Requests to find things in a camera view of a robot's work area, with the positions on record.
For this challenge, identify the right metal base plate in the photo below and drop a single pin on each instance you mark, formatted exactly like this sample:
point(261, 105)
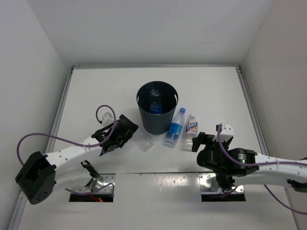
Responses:
point(209, 185)

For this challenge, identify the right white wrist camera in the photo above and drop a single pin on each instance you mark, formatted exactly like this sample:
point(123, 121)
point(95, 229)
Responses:
point(226, 132)

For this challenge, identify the aluminium frame rail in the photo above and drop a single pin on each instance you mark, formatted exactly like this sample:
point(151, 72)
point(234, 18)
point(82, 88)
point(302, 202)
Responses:
point(252, 111)
point(56, 124)

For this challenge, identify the dark grey plastic bin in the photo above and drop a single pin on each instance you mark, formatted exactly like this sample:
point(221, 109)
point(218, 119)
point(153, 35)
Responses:
point(157, 124)

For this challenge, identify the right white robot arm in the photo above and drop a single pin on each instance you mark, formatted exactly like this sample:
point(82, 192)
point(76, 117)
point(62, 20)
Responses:
point(272, 171)

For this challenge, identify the metal base plate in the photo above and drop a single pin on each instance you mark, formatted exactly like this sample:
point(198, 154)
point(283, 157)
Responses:
point(104, 184)
point(209, 185)

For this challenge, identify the short blue label bottle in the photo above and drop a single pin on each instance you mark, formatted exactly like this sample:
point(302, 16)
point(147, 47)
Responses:
point(155, 101)

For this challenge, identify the clear crushed plastic bottle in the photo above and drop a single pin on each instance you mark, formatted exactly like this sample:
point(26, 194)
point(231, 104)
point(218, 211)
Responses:
point(144, 141)

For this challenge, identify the right aluminium frame rail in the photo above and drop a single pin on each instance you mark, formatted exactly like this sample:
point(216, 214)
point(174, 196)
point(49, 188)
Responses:
point(252, 111)

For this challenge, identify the left aluminium frame rail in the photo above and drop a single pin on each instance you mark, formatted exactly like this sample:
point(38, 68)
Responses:
point(56, 124)

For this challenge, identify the tall blue cap bottle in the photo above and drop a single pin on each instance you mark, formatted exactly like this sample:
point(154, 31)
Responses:
point(175, 128)

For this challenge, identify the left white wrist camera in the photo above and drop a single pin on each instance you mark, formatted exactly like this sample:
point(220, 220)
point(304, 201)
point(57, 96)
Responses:
point(107, 119)

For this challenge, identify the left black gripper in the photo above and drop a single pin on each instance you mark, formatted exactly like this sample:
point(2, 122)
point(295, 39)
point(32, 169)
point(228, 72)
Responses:
point(131, 130)

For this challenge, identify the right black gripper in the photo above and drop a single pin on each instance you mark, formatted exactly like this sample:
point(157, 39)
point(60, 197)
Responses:
point(201, 139)

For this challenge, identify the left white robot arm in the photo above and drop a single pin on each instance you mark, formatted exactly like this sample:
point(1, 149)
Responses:
point(41, 173)

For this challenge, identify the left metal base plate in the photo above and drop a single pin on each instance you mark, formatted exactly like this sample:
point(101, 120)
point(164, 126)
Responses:
point(104, 184)

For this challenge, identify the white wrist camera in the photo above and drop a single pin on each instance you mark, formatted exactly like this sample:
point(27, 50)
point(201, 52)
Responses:
point(226, 132)
point(107, 119)

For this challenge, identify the orange white label bottle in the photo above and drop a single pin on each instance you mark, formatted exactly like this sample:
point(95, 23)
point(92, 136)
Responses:
point(191, 131)

